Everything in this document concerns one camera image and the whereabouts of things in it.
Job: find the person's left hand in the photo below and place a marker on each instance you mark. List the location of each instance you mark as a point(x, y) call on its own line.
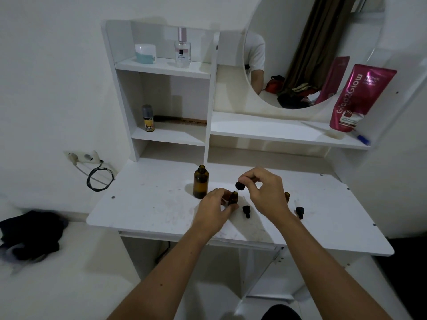
point(210, 216)

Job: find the clear perfume bottle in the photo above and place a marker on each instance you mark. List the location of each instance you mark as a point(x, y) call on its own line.
point(182, 53)

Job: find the white wall socket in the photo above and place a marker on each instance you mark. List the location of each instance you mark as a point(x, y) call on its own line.
point(91, 158)

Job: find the small yellow-label spray can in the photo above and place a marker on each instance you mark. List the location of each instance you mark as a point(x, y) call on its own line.
point(148, 123)

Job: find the brown comb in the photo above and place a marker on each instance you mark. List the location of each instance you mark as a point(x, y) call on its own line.
point(180, 120)

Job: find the person's left forearm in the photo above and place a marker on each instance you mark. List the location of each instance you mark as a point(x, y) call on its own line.
point(166, 279)

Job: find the small black dropper cap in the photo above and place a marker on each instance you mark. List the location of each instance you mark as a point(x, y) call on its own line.
point(246, 210)
point(300, 211)

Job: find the person's right forearm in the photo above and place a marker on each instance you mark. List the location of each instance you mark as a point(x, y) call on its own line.
point(320, 273)

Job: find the black cloth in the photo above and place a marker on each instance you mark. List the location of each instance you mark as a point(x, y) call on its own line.
point(30, 233)

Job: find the white teal cream jar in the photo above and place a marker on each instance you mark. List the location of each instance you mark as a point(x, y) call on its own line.
point(145, 53)

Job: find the round wall mirror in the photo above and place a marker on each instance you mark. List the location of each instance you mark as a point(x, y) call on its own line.
point(283, 46)

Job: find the large amber glass bottle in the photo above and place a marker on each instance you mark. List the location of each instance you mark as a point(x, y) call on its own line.
point(201, 184)

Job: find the white mattress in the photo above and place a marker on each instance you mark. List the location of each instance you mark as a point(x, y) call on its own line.
point(83, 289)

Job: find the white vanity desk with shelves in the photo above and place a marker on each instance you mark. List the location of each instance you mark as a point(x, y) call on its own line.
point(150, 203)

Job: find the pink cosmetic tube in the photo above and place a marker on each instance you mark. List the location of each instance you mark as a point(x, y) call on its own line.
point(360, 93)

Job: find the person's right hand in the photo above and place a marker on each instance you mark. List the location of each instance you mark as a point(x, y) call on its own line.
point(270, 199)

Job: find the small amber glass bottle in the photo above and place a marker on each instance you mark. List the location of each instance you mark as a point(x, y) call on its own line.
point(287, 197)
point(233, 198)

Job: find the blue pen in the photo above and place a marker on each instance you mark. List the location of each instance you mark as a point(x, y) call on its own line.
point(363, 139)

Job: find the large black dropper cap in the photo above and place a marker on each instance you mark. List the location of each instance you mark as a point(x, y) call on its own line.
point(239, 186)

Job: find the person's right leg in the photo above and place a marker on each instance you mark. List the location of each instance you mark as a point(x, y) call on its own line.
point(282, 313)

